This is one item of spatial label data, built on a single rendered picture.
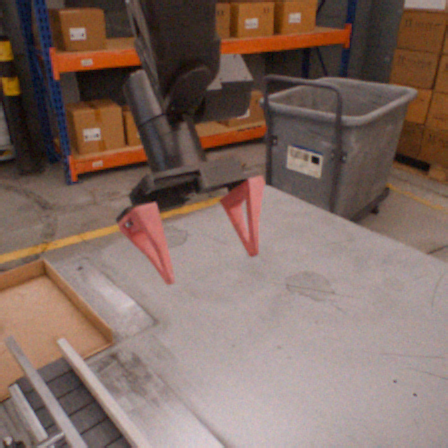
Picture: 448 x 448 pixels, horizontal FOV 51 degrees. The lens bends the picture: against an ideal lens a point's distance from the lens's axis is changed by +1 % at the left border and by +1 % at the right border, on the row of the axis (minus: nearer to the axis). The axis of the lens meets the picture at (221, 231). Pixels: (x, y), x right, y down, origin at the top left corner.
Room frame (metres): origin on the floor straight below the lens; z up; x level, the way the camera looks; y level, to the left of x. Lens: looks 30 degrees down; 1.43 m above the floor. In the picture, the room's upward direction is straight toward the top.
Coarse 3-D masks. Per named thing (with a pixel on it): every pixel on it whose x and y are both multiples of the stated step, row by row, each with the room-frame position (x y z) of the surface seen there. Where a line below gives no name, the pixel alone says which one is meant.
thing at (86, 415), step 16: (48, 368) 0.53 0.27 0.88; (64, 368) 0.53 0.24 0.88; (48, 384) 0.50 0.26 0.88; (64, 384) 0.50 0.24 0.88; (80, 384) 0.50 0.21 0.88; (32, 400) 0.47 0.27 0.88; (64, 400) 0.47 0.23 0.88; (80, 400) 0.47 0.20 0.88; (96, 400) 0.47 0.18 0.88; (48, 416) 0.44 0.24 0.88; (80, 416) 0.44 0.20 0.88; (96, 416) 0.44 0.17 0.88; (48, 432) 0.42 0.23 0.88; (80, 432) 0.42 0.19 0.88; (96, 432) 0.42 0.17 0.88; (112, 432) 0.42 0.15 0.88
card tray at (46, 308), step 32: (0, 288) 0.80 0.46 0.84; (32, 288) 0.80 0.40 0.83; (64, 288) 0.78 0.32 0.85; (0, 320) 0.70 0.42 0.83; (32, 320) 0.70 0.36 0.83; (64, 320) 0.70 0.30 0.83; (96, 320) 0.68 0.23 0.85; (0, 352) 0.62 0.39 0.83; (32, 352) 0.62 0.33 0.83; (96, 352) 0.62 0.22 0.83; (0, 384) 0.54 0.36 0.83
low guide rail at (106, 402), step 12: (60, 348) 0.55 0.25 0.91; (72, 348) 0.54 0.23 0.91; (72, 360) 0.51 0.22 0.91; (84, 372) 0.49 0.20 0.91; (96, 384) 0.47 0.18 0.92; (96, 396) 0.46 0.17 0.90; (108, 396) 0.45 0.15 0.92; (108, 408) 0.43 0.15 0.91; (120, 408) 0.43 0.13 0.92; (120, 420) 0.41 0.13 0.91; (132, 432) 0.39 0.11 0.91; (132, 444) 0.38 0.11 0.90; (144, 444) 0.37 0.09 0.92
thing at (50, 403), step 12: (12, 336) 0.52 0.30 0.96; (12, 348) 0.49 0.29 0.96; (24, 360) 0.47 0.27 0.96; (24, 372) 0.45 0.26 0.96; (36, 372) 0.45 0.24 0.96; (36, 384) 0.43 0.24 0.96; (48, 396) 0.41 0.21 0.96; (48, 408) 0.39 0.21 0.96; (60, 408) 0.39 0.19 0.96; (60, 420) 0.37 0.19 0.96; (72, 432) 0.36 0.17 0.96; (72, 444) 0.34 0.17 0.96; (84, 444) 0.34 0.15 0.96
